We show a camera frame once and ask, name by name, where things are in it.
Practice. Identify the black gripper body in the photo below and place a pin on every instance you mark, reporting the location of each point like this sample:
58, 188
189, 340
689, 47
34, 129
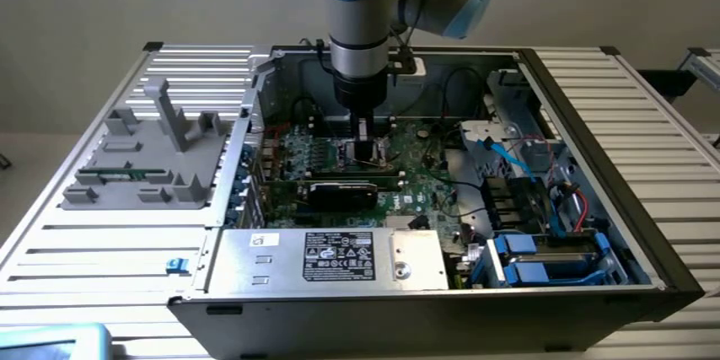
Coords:
361, 92

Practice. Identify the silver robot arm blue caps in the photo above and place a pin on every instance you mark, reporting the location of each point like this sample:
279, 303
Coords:
355, 10

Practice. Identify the CPU socket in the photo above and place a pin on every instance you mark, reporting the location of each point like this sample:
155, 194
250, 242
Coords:
366, 155

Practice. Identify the installed RAM stick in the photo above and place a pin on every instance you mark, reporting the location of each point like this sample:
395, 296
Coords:
361, 173

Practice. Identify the black graphics card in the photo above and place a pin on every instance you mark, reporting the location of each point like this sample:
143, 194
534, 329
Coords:
341, 195

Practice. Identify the green motherboard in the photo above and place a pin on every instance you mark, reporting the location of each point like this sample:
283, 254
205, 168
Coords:
422, 191

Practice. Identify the silver chipset heatsink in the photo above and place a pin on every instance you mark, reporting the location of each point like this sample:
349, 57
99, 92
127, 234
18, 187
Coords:
406, 223

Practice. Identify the silver drive cage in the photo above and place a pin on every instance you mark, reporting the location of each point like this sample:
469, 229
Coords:
518, 124

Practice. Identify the black power supply label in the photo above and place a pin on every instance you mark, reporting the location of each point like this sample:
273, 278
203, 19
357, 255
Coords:
339, 256

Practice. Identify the white sticker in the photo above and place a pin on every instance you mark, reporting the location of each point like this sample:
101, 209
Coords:
265, 240

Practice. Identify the silver power supply unit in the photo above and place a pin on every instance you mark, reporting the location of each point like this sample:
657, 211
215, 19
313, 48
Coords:
282, 267

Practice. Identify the grey parts rack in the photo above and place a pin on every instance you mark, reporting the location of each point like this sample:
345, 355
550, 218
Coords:
141, 191

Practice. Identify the green RAM stick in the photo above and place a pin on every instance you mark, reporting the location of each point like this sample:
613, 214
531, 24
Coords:
121, 173

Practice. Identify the blue plastic clip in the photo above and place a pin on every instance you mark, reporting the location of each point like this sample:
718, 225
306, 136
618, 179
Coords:
177, 266

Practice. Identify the hard disk blue bay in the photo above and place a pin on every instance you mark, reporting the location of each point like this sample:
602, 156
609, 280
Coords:
557, 263

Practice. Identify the open black PC case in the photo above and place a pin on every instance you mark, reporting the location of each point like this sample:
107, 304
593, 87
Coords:
394, 322

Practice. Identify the metal slat side table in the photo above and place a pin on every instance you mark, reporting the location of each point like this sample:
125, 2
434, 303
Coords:
703, 67

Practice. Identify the teal box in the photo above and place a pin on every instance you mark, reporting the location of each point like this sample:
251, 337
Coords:
51, 341

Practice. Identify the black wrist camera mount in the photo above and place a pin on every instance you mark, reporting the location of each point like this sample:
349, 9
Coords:
410, 65

